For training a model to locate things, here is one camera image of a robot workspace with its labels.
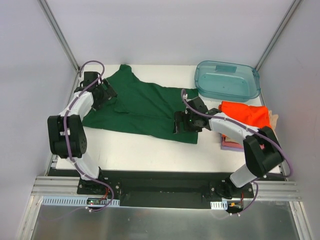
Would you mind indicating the front aluminium rail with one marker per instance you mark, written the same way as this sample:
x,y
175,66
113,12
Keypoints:
x,y
286,191

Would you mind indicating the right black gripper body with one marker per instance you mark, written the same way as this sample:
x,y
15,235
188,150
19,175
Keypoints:
x,y
180,122

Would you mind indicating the left white cable duct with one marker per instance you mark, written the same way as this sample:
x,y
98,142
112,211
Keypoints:
x,y
75,201

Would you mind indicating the left aluminium side rail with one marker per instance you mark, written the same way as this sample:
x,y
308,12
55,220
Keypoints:
x,y
54,125

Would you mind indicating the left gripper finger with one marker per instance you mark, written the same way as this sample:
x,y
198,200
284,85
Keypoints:
x,y
110,92
100,103

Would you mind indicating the aluminium frame post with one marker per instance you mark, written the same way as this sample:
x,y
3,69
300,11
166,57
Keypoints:
x,y
295,4
44,5

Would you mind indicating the teal plastic bin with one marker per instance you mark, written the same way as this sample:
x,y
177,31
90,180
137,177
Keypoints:
x,y
227,81

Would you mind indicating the left aluminium frame post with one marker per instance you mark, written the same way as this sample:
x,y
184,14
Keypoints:
x,y
44,5

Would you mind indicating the green t shirt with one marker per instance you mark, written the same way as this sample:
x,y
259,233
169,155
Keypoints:
x,y
140,108

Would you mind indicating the beige folded t shirt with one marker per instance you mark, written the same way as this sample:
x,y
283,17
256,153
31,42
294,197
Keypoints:
x,y
272,120

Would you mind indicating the pink folded t shirt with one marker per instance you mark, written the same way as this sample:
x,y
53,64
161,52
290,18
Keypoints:
x,y
230,143

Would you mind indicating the white cable duct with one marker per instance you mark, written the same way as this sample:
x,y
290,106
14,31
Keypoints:
x,y
219,205
75,201

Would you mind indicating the orange folded t shirt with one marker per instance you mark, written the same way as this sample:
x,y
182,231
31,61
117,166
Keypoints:
x,y
257,116

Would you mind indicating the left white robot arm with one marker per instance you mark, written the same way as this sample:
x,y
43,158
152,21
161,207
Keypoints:
x,y
67,138

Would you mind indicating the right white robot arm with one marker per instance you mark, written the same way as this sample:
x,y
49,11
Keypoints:
x,y
262,151

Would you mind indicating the right white cable duct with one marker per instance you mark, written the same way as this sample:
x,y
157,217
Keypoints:
x,y
219,205

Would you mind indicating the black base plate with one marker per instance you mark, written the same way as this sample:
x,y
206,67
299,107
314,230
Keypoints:
x,y
173,190

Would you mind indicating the right aluminium frame post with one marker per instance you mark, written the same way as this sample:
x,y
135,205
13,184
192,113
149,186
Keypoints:
x,y
295,4

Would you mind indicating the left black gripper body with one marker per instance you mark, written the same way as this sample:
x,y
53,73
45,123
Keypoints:
x,y
105,91

